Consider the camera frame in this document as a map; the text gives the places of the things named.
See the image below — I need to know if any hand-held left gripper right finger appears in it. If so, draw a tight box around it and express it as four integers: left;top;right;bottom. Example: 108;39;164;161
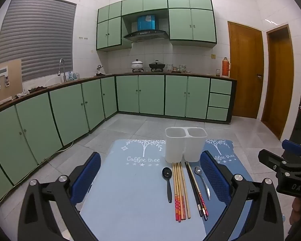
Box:
200;150;284;241

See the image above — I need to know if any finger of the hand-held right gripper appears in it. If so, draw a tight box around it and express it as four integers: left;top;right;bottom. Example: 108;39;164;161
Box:
282;139;301;157
258;149;301;175

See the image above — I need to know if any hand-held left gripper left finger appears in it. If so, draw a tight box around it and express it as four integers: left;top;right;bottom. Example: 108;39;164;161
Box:
17;152;102;241

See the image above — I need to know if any black chopstick with red band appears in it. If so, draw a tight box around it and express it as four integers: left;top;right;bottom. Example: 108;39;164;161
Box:
187;162;209;221
185;162;204;218

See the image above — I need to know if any black plastic spoon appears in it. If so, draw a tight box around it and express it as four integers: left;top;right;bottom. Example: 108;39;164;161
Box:
162;167;173;203

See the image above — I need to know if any white two-compartment utensil holder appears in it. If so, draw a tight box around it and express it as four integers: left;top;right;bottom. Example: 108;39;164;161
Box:
165;127;207;163

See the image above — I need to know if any person's right hand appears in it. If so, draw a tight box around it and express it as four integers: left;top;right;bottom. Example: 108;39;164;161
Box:
289;198;301;229

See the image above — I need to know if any metal spoon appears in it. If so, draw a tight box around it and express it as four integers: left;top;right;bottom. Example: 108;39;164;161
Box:
194;166;211;201

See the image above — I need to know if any dark blue tree-print placemat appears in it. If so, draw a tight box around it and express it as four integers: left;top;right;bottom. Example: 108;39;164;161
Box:
203;139;254;241

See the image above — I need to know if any light blue tree-print placemat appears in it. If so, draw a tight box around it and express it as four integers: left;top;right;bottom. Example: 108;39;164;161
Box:
80;139;207;241

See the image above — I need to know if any green drawer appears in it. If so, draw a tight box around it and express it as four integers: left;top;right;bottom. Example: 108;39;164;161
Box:
209;93;231;108
207;107;229;121
210;79;233;95

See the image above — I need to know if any brown wooden door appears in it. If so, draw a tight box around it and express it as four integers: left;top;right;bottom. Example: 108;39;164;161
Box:
228;21;264;119
261;25;294;140

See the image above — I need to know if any long green base cabinet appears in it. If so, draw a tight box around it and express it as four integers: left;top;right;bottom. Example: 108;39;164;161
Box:
0;77;119;211

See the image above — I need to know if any orange thermos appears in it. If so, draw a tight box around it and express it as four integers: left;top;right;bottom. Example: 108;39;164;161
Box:
221;57;231;78

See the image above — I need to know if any green base cabinet with drawers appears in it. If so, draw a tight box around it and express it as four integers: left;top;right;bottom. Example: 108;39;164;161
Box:
115;73;237;125

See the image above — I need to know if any chrome kitchen faucet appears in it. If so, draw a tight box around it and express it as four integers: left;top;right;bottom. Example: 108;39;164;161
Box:
58;58;68;83

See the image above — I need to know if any white lidded pot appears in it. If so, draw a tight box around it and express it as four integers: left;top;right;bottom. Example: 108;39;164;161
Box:
131;59;144;73

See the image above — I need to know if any black wok with lid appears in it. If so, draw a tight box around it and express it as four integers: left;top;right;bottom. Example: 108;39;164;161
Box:
148;60;166;73

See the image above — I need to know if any grey window blind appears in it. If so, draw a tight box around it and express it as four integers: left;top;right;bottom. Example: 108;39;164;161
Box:
0;0;77;82

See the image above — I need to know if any black range hood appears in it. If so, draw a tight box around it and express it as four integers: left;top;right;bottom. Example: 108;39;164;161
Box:
123;30;169;43

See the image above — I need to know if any white floor cable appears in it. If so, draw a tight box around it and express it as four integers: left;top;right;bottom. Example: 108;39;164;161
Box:
56;141;74;153

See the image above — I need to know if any small green wall cabinet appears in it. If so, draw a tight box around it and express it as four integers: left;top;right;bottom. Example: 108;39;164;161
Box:
122;0;168;17

